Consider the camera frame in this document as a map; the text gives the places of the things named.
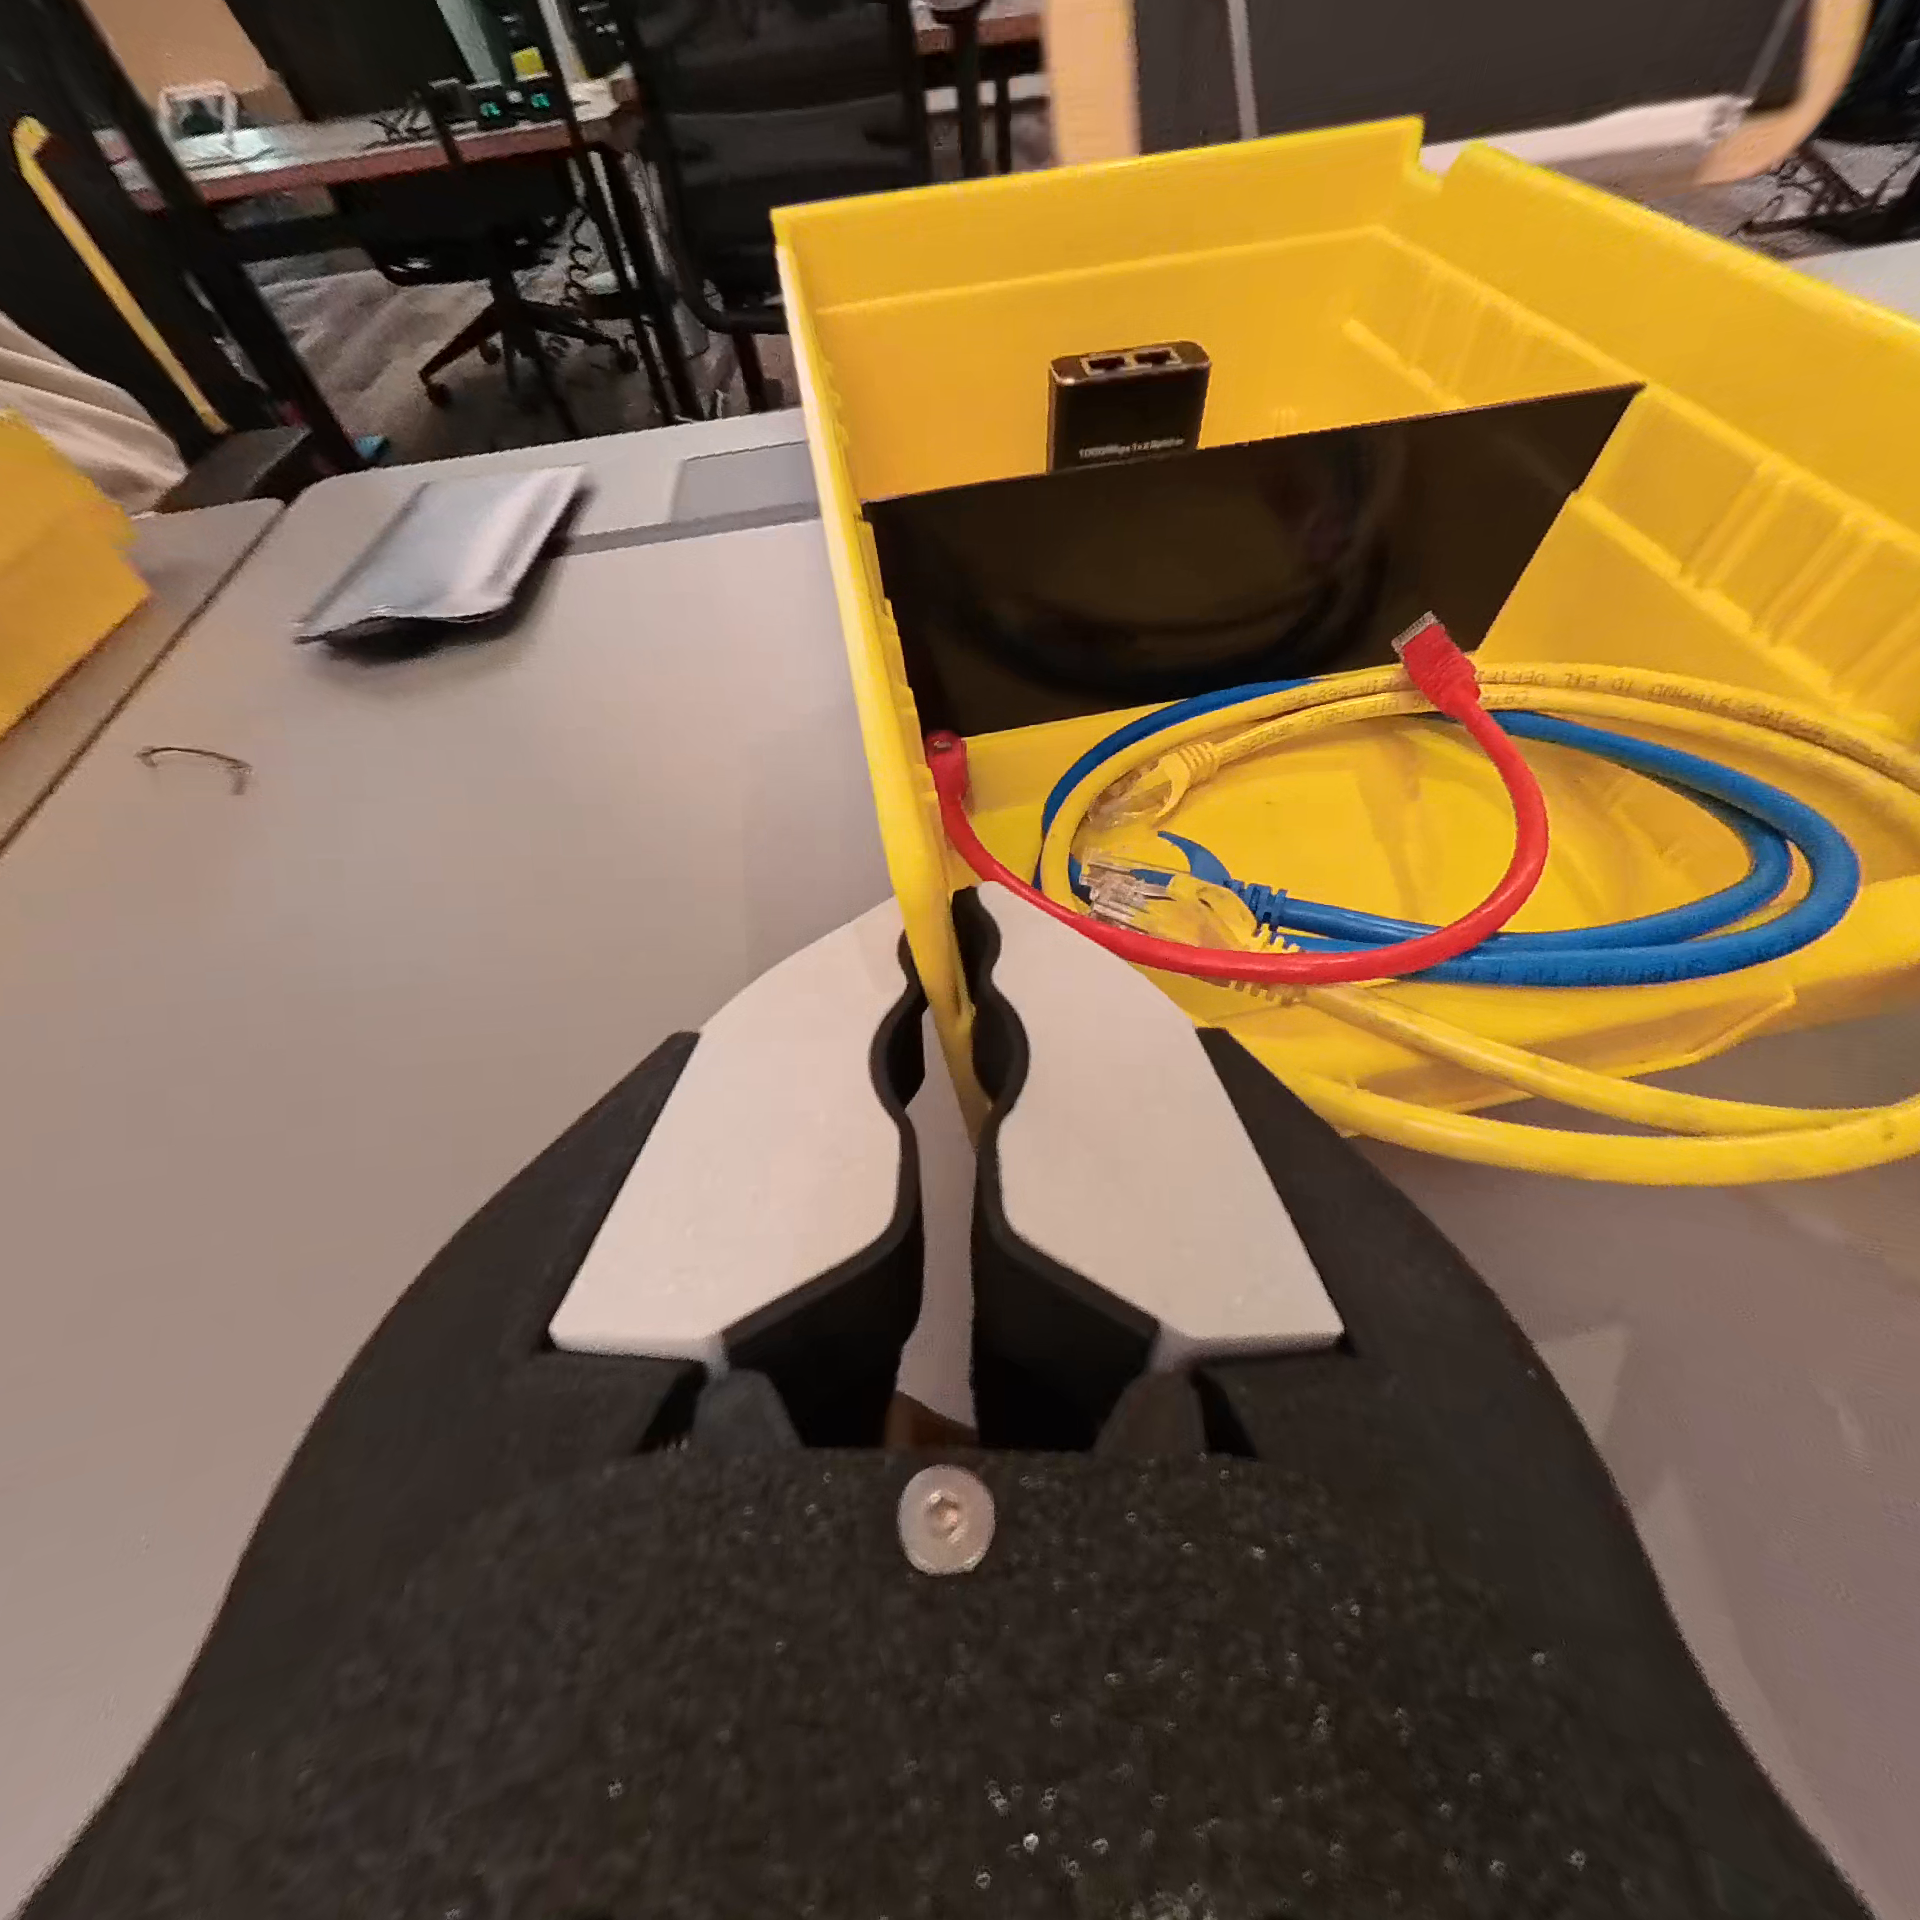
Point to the grey pouch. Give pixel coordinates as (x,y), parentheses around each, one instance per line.
(435,556)

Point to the brown desk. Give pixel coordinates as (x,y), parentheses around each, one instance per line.
(300,157)

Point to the black bin divider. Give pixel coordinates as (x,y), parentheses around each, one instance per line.
(1201,601)

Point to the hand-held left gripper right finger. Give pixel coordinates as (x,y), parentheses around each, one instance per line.
(1155,1185)

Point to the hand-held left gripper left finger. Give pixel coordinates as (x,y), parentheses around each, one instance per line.
(750,1185)

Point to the black office chair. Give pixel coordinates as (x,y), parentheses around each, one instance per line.
(519,323)
(764,150)

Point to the yellow storage bin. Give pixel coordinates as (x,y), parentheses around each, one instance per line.
(1350,300)
(61,570)

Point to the black ethernet adapter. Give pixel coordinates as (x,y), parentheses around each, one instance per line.
(1126,414)

